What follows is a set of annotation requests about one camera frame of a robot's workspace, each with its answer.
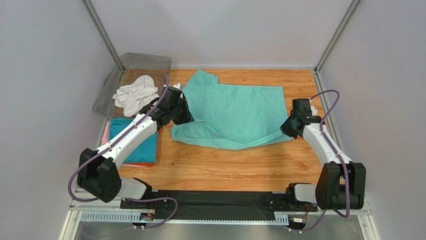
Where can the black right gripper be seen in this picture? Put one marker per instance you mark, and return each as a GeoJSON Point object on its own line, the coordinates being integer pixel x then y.
{"type": "Point", "coordinates": [291, 126]}

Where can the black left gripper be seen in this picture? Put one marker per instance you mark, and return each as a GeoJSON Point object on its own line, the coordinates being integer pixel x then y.
{"type": "Point", "coordinates": [187, 117]}

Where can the teal green t shirt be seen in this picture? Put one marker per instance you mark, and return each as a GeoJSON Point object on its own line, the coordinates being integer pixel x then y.
{"type": "Point", "coordinates": [231, 117]}

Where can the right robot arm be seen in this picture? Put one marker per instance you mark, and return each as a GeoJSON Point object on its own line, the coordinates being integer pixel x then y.
{"type": "Point", "coordinates": [341, 184]}

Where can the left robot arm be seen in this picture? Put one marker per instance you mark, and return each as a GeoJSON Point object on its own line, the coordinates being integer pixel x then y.
{"type": "Point", "coordinates": [98, 171]}

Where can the folded dark teal t shirt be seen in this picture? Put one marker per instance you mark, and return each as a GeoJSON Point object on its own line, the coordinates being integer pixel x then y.
{"type": "Point", "coordinates": [117, 125]}

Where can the crumpled white t shirt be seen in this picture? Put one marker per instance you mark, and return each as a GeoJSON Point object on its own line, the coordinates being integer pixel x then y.
{"type": "Point", "coordinates": [133, 97]}

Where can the clear plastic bin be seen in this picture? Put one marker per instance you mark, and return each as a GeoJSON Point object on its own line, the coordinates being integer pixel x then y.
{"type": "Point", "coordinates": [129, 68]}

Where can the folded pink t shirt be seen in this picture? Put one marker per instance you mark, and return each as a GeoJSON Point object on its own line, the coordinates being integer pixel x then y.
{"type": "Point", "coordinates": [106, 133]}

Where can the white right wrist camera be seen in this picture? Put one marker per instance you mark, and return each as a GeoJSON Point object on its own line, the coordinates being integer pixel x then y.
{"type": "Point", "coordinates": [314, 110]}

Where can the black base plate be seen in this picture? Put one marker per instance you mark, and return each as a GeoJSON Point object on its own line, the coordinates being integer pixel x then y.
{"type": "Point", "coordinates": [219, 205]}

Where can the right aluminium frame post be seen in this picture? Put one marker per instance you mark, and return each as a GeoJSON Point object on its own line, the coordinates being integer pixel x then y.
{"type": "Point", "coordinates": [343, 24]}

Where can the aluminium frame post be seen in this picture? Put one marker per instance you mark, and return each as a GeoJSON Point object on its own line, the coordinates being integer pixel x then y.
{"type": "Point", "coordinates": [343, 24]}
{"type": "Point", "coordinates": [97, 22]}

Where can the aluminium front rail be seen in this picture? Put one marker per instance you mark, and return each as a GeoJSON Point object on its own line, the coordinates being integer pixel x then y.
{"type": "Point", "coordinates": [111, 212]}

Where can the left aluminium frame post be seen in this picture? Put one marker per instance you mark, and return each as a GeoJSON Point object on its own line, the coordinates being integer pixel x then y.
{"type": "Point", "coordinates": [97, 22]}

